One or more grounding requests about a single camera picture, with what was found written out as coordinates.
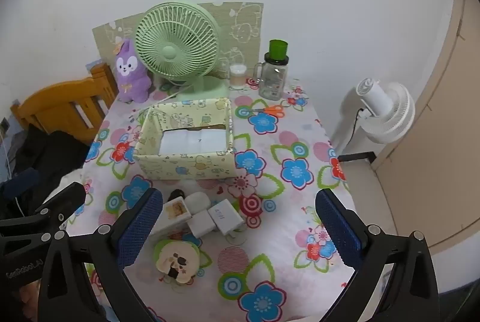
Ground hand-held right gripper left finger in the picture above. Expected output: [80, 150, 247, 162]
[37, 188, 164, 322]

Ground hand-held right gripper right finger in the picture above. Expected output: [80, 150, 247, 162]
[315, 189, 441, 322]

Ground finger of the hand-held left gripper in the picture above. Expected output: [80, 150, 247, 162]
[0, 182, 86, 245]
[0, 168, 40, 199]

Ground small printed white box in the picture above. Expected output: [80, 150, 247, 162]
[152, 196, 193, 234]

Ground small white charger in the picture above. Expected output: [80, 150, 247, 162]
[187, 209, 219, 238]

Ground cartoon print storage box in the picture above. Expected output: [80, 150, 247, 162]
[134, 98, 237, 181]

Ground large white charger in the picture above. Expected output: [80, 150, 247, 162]
[207, 199, 245, 237]

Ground black clothing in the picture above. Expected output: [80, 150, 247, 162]
[7, 125, 92, 188]

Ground floral tablecloth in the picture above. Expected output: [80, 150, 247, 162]
[65, 76, 379, 322]

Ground wooden chair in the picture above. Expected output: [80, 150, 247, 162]
[20, 63, 119, 143]

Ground white liner sheet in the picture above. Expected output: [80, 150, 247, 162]
[159, 128, 227, 155]

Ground beige door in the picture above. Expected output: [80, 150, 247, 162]
[371, 0, 480, 293]

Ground white standing fan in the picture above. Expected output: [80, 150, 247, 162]
[330, 77, 416, 154]

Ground purple plush toy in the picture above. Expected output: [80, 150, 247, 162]
[114, 39, 152, 104]

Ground clear cotton swab container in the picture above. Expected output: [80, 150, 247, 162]
[229, 64, 247, 90]

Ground green desk fan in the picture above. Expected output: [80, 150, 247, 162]
[135, 0, 231, 109]

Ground beige cartoon print panel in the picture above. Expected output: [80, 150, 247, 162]
[92, 1, 264, 83]

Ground thin white cable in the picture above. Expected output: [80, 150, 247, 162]
[2, 134, 25, 218]

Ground black fan cable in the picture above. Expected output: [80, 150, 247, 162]
[349, 106, 376, 154]

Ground orange handled scissors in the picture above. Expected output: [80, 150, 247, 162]
[249, 105, 286, 118]

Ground white fan power cable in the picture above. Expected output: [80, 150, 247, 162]
[148, 89, 188, 105]

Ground glass handled jar green lid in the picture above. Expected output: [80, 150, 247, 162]
[254, 39, 291, 100]

